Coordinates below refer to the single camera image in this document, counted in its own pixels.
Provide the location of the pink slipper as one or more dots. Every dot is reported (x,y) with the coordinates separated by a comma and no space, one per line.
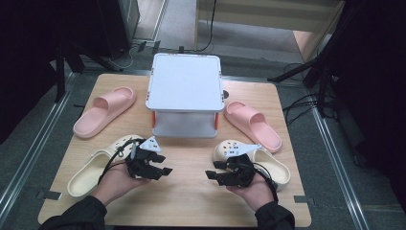
(102,111)
(252,124)

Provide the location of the person's left hand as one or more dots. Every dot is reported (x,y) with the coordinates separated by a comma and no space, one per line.
(116,183)

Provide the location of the black curtain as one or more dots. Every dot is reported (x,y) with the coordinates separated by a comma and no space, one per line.
(376,80)
(22,64)

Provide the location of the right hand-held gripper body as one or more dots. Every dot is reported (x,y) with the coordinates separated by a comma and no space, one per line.
(239,171)

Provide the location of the grey tape strip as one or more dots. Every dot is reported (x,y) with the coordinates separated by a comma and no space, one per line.
(49,195)
(301,199)

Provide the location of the black metal stand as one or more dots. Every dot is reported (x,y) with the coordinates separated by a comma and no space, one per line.
(59,76)

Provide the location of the dark cabinet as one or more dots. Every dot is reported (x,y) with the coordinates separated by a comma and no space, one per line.
(115,22)

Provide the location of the small black round object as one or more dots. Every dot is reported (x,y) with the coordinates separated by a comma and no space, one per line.
(225,94)

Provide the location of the light wooden cabinet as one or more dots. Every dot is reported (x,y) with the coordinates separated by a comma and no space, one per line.
(255,16)

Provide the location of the white two-tier shoe rack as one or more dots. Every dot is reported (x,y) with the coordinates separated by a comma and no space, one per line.
(185,83)

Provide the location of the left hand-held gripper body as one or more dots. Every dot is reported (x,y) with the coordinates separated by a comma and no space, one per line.
(139,163)

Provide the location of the black tripod stand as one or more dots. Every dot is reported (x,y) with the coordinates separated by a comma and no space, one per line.
(300,68)

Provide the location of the person's right hand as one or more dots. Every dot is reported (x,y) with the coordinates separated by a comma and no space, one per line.
(255,195)

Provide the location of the metal floor rail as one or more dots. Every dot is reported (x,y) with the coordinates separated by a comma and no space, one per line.
(338,166)
(35,143)

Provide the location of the cream clog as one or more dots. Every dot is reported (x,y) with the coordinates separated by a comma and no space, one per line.
(86,179)
(276,169)

